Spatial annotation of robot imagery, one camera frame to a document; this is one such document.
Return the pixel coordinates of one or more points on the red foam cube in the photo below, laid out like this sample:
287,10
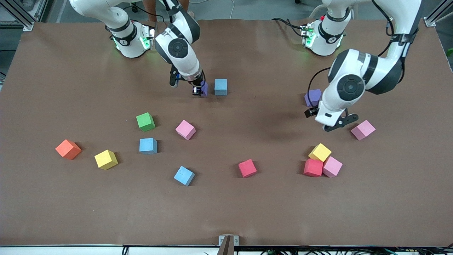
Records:
247,168
313,167

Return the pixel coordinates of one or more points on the blue foam cube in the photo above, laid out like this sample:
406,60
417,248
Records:
148,145
184,175
221,87

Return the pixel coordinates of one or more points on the person's bare leg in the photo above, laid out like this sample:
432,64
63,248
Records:
149,10

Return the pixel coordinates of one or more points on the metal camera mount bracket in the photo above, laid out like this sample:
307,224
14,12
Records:
228,242

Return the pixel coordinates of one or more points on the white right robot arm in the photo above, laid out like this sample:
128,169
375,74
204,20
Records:
129,42

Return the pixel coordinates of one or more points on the large table cover mat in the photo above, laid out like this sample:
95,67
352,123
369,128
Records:
226,212

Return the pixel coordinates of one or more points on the orange foam cube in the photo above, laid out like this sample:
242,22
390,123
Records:
68,149

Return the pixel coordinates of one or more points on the yellow foam cube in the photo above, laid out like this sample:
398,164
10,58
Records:
105,159
320,152

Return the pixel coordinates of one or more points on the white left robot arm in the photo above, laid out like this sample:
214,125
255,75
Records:
339,102

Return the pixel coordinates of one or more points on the purple foam cube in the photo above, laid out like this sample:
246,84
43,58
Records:
312,96
204,88

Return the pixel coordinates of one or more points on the green foam cube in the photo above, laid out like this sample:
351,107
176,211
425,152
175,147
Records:
145,121

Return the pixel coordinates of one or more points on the pink foam cube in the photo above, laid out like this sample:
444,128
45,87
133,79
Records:
362,129
332,166
185,129

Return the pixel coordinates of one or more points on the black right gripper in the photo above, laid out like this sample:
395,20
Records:
196,84

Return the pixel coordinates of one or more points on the aluminium frame post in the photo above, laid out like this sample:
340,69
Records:
430,22
21,16

